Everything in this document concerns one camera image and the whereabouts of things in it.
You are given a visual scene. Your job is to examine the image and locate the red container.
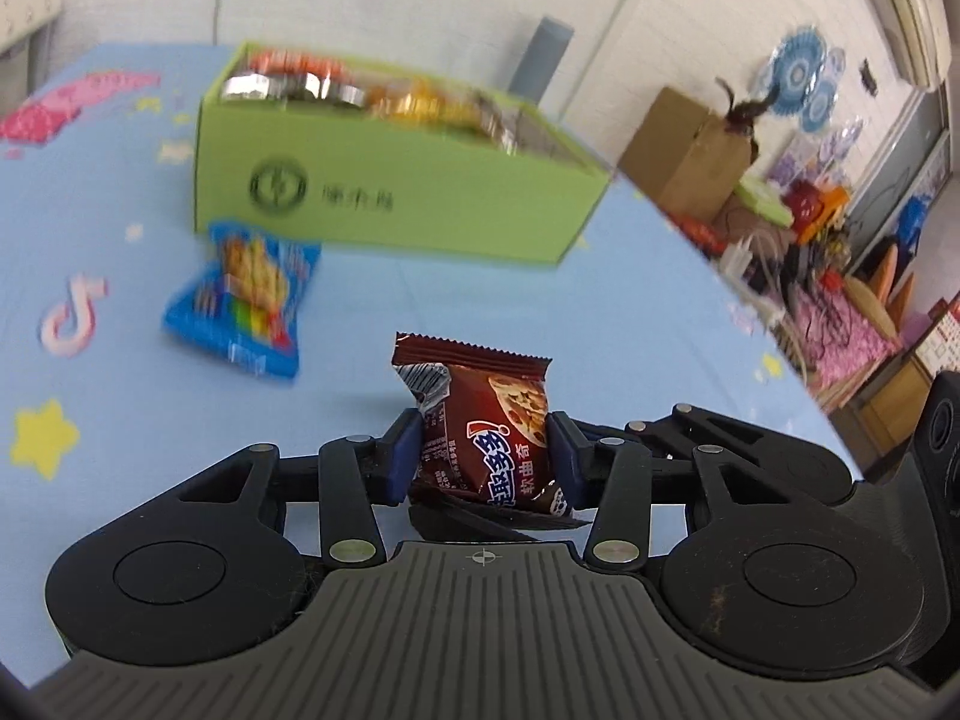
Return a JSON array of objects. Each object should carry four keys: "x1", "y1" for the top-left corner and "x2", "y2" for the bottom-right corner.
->
[{"x1": 782, "y1": 183, "x2": 827, "y2": 227}]

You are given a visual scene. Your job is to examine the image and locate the heap of mixed snack packets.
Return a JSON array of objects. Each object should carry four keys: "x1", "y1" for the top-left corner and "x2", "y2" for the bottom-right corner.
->
[{"x1": 221, "y1": 47, "x2": 593, "y2": 166}]

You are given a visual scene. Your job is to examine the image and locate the white air conditioner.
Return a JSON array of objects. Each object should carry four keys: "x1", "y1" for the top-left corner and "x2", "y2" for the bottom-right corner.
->
[{"x1": 861, "y1": 0, "x2": 955, "y2": 89}]

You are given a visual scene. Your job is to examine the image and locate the blue printed table cloth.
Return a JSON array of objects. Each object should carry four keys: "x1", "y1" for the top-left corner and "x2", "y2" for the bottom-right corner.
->
[{"x1": 0, "y1": 40, "x2": 865, "y2": 695}]

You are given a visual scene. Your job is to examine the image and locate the wooden cabinet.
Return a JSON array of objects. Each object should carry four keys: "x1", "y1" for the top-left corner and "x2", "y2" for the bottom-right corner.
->
[{"x1": 816, "y1": 351, "x2": 940, "y2": 467}]

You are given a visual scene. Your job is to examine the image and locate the brown cardboard box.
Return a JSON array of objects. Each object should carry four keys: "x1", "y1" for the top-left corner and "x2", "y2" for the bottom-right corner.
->
[{"x1": 617, "y1": 85, "x2": 760, "y2": 224}]

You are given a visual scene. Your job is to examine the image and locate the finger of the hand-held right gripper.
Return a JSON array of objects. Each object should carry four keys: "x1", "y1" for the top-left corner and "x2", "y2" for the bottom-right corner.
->
[{"x1": 599, "y1": 402, "x2": 797, "y2": 467}]

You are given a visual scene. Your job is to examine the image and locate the blue snack packet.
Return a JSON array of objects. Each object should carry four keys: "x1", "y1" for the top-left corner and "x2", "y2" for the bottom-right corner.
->
[{"x1": 160, "y1": 220, "x2": 324, "y2": 385}]

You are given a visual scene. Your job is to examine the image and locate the light green box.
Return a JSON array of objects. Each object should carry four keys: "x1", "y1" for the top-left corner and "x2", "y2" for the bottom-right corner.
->
[{"x1": 736, "y1": 175, "x2": 796, "y2": 228}]

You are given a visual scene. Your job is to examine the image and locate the dark brown tuft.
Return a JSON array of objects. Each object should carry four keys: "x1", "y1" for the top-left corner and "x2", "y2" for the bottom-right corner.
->
[{"x1": 715, "y1": 75, "x2": 786, "y2": 138}]

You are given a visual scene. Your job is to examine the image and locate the grey cylinder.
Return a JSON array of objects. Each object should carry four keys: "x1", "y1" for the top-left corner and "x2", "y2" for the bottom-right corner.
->
[{"x1": 509, "y1": 15, "x2": 576, "y2": 104}]

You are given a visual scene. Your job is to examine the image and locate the brown cookie packet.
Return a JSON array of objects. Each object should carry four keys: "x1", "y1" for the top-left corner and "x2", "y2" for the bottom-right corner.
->
[{"x1": 390, "y1": 330, "x2": 595, "y2": 542}]

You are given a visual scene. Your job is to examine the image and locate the blue paper fan decorations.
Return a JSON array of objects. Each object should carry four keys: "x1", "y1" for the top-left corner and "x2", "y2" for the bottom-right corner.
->
[{"x1": 766, "y1": 25, "x2": 850, "y2": 137}]

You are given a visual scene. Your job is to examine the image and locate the pink patterned cloth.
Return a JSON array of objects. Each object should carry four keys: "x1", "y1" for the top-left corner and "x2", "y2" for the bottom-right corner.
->
[{"x1": 786, "y1": 283, "x2": 902, "y2": 392}]

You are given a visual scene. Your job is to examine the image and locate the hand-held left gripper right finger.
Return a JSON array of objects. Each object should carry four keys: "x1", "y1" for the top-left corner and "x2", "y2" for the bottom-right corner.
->
[{"x1": 547, "y1": 412, "x2": 752, "y2": 573}]

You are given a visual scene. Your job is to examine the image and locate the orange cushion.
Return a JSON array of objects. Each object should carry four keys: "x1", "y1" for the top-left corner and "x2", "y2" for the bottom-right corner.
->
[{"x1": 844, "y1": 238, "x2": 921, "y2": 338}]

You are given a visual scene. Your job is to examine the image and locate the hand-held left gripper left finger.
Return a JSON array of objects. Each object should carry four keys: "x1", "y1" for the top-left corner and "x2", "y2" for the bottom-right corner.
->
[{"x1": 176, "y1": 408, "x2": 423, "y2": 568}]

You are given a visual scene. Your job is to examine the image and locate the green cardboard box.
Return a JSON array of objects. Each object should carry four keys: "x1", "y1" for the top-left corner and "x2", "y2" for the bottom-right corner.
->
[{"x1": 190, "y1": 40, "x2": 614, "y2": 269}]

